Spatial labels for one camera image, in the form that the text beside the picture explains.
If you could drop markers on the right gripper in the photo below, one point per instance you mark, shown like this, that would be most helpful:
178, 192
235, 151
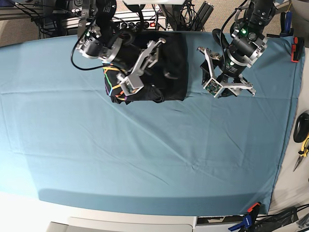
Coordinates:
127, 56

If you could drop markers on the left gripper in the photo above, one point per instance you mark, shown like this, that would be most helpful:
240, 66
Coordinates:
233, 64

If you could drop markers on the dark grey T-shirt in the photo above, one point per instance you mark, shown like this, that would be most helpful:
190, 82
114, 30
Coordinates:
167, 80

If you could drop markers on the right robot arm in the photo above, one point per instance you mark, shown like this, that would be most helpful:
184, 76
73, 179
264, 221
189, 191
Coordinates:
98, 33

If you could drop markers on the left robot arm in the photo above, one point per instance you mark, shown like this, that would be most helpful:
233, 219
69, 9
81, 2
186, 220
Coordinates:
241, 38

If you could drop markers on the black extrusion piece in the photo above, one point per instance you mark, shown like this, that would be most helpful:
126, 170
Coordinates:
201, 16

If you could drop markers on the orange black clamp top right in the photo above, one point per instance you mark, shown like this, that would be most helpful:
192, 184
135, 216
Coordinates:
297, 49

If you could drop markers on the orange black clamp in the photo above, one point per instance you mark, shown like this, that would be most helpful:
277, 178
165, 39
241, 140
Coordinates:
297, 49
254, 209

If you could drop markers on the blue clamp top right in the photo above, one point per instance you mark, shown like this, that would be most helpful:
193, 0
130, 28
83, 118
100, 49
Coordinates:
286, 20

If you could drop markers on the black computer mouse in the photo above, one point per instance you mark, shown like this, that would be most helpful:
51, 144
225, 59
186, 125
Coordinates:
301, 128

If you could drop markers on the blue table cloth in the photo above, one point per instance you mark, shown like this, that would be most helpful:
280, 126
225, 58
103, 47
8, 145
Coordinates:
63, 141

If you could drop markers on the orange black clamp bottom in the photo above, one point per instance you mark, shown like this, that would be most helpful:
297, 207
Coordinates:
254, 209

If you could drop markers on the blue black clamp bottom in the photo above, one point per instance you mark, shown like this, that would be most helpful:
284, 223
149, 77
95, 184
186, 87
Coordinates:
243, 226

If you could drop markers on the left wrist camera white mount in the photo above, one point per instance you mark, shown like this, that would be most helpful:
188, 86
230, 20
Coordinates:
220, 85

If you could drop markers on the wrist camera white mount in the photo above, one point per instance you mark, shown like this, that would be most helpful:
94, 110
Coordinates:
131, 83
220, 85

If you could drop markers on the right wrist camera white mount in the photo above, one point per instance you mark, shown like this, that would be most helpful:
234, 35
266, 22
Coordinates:
131, 83

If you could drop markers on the yellow handled pliers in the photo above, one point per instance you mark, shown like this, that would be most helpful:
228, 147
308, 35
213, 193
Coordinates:
302, 153

